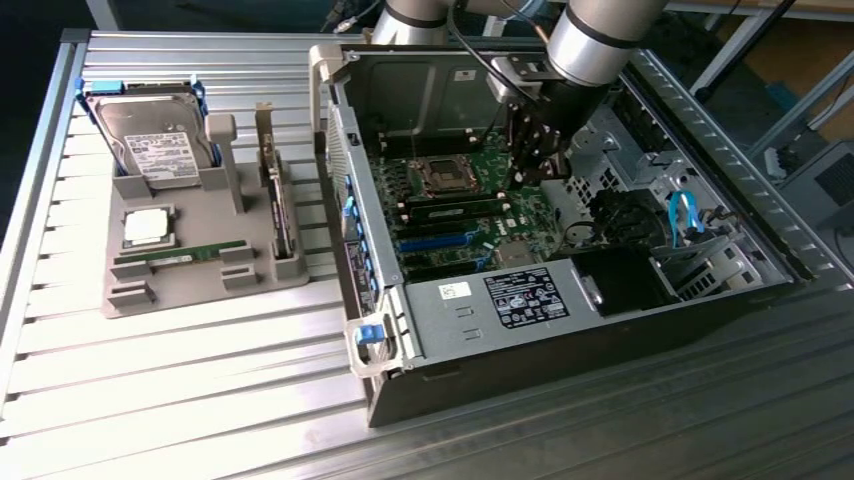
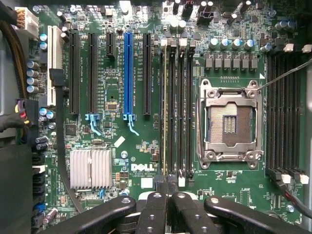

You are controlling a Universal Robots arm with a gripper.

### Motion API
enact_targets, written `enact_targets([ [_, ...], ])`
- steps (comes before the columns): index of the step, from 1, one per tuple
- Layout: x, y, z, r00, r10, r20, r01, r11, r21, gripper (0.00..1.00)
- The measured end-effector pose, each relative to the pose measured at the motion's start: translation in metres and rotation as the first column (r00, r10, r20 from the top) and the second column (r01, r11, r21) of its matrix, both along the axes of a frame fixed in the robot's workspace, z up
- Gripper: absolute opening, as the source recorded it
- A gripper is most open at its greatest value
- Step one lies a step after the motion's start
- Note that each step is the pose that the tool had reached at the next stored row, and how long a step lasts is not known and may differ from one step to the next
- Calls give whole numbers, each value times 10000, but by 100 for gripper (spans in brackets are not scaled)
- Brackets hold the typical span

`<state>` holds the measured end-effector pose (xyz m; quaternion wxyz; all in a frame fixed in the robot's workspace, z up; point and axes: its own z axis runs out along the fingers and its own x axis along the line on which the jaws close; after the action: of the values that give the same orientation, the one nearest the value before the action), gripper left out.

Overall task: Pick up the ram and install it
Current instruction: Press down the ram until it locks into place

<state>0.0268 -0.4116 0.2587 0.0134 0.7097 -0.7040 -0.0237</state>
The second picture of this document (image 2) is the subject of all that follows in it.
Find black RAM slot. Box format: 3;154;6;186
284;52;302;182
265;52;277;180
177;38;188;188
292;44;312;185
186;40;197;180
168;40;178;177
275;43;293;185

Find installed RAM module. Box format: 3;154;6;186
159;39;169;177

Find green Dell motherboard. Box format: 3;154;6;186
28;0;312;234

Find silver finned heatsink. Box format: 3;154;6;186
69;149;113;190

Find silver CPU socket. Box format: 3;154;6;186
197;79;264;171

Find black plastic shroud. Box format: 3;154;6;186
0;143;34;234

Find long black expansion slot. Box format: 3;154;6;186
142;33;152;116
85;32;102;137
69;29;80;116

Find blue expansion slot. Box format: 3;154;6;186
122;32;140;137

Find thin metal locking lever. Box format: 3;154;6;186
257;59;312;91

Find short black expansion slot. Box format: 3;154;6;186
105;32;116;59

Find white expansion slot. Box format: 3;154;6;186
47;25;63;107

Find black CPU power socket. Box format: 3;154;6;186
196;4;215;24

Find white main power connector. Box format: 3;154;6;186
14;6;40;41

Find red and black wire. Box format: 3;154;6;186
274;177;312;219

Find black flat data cable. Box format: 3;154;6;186
49;68;85;214

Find black connector with coloured wires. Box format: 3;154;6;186
0;98;39;134

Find black sleeved cable bundle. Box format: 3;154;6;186
0;0;28;99

